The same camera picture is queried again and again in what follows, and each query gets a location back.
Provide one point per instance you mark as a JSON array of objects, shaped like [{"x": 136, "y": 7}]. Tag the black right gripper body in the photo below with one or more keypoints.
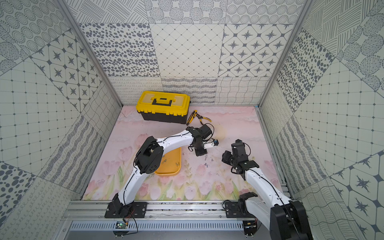
[{"x": 229, "y": 159}]

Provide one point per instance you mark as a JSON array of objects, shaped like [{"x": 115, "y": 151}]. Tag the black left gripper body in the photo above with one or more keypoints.
[{"x": 200, "y": 148}]

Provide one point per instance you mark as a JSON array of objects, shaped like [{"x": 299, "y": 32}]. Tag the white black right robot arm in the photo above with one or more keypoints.
[{"x": 284, "y": 218}]

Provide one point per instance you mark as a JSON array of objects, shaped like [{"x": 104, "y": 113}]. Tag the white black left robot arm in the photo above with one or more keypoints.
[{"x": 149, "y": 157}]

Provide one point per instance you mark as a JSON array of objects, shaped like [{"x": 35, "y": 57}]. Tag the yellow plastic storage tray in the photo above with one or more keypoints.
[{"x": 171, "y": 164}]

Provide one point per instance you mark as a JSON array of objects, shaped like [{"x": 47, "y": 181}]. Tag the black right controller box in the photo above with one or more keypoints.
[{"x": 250, "y": 228}]

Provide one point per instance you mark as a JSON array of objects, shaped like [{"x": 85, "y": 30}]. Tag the black yellow toolbox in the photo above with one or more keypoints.
[{"x": 164, "y": 107}]

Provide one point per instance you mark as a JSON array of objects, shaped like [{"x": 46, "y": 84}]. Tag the green circuit board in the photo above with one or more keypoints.
[{"x": 121, "y": 226}]

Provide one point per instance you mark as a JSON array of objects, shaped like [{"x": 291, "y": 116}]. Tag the yellow handled pliers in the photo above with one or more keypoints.
[{"x": 194, "y": 115}]

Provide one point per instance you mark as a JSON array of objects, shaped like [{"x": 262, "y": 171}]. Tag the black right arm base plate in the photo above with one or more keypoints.
[{"x": 238, "y": 209}]

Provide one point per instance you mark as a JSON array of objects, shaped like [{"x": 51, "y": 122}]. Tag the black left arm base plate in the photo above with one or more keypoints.
[{"x": 126, "y": 209}]

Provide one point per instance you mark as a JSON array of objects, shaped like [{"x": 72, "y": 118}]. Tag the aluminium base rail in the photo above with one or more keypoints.
[{"x": 155, "y": 210}]

